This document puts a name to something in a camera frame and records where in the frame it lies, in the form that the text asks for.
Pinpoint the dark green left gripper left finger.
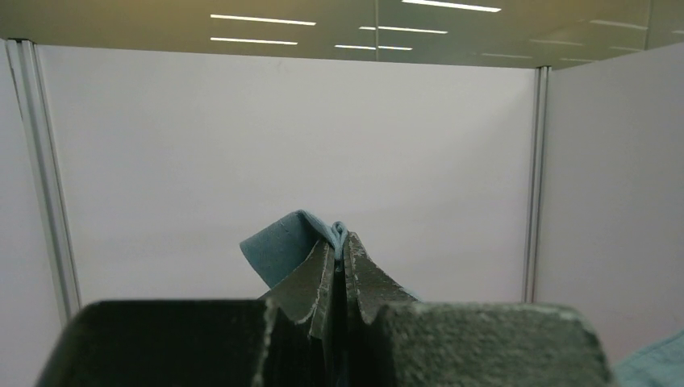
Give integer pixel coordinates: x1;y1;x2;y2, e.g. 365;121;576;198
261;239;335;386

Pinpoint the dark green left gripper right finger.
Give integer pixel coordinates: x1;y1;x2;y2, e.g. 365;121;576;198
343;232;417;386

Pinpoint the grey-blue t shirt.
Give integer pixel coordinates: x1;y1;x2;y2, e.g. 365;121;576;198
240;210;348;289

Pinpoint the right aluminium frame post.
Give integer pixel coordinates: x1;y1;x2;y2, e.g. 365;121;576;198
522;65;552;303

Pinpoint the aluminium frame post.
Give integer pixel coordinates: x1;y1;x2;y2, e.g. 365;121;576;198
5;39;81;326
522;65;552;303

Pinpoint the left aluminium frame post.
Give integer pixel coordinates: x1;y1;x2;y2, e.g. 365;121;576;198
5;39;81;326

